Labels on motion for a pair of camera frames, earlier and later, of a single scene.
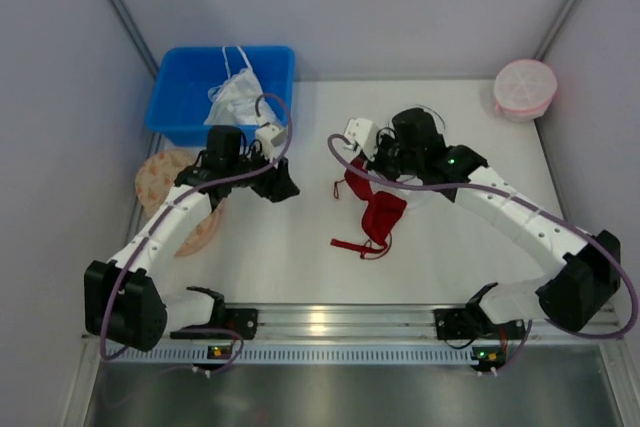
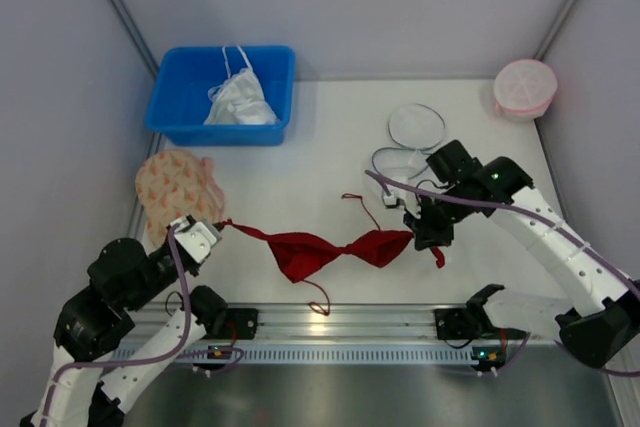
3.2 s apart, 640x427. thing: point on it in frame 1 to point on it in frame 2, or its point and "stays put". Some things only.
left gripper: (273, 179) to (189, 267)
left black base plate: (242, 320) stays put
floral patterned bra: (156, 177) stays put
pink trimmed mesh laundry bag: (524, 90) stays put
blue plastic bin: (179, 103) stays put
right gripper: (378, 163) to (427, 226)
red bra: (384, 211) to (298, 255)
